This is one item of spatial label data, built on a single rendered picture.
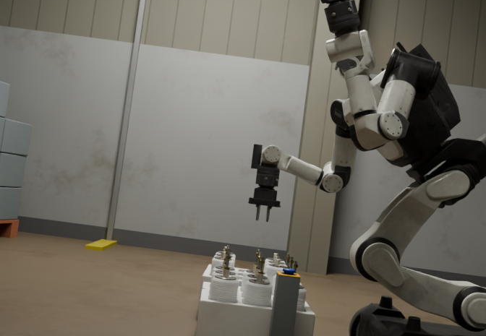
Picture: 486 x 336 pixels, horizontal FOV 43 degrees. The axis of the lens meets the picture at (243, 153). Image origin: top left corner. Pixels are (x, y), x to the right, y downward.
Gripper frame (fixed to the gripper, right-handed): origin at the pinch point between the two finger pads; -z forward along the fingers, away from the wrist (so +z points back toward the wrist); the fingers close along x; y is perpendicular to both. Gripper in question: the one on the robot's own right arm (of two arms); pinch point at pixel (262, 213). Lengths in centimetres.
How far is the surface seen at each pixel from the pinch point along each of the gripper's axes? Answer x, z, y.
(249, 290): -1.7, -25.4, 27.2
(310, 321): -23.3, -32.7, 27.5
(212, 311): 9.2, -33.1, 33.4
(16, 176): 196, -4, -171
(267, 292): -7.6, -25.4, 26.4
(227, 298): 5.3, -28.8, 29.5
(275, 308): -12, -27, 43
